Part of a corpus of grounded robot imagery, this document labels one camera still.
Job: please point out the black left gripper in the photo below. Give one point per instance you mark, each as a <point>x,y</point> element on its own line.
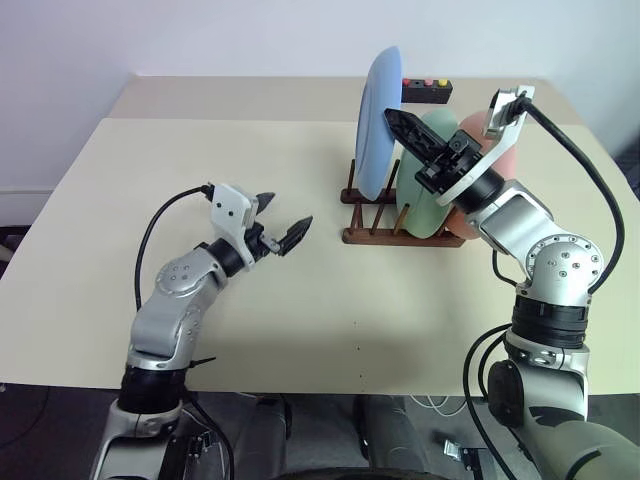
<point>259,242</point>

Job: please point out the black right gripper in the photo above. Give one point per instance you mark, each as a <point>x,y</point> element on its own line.
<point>450,167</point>

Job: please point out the blue plate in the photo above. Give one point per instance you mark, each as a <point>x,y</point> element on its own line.
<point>377,125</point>

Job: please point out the red plate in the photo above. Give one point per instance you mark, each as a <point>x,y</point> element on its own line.
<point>475,127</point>

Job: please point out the green plate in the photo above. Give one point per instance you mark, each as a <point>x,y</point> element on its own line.
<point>420,210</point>

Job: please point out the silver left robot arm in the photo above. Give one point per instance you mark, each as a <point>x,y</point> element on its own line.
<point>175,280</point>

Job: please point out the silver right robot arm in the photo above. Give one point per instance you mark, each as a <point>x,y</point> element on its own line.
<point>520,220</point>

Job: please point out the wooden dish rack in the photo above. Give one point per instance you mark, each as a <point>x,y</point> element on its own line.
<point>400,239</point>

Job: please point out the black button box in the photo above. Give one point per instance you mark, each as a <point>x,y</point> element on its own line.
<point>430,94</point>

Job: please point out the dark grey rounded shape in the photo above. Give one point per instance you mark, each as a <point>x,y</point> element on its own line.
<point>265,435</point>
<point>390,435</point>

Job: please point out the black object beside table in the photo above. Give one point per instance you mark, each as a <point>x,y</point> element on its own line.
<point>12,250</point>

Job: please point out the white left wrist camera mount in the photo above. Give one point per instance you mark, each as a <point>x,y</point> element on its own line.
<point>230,210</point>

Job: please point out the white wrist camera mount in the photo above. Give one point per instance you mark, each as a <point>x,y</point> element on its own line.
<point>230,210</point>
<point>500,145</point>

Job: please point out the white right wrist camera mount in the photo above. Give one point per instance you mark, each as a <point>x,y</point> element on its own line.
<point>500,145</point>

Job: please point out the small silver metal bracket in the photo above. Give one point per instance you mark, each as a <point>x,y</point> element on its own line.
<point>452,448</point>

